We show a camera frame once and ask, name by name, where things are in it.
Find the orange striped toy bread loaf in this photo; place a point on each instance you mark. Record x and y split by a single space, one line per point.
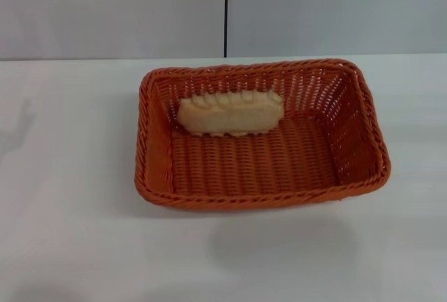
227 118

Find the orange woven plastic basket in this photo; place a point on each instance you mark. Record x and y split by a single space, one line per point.
258 169

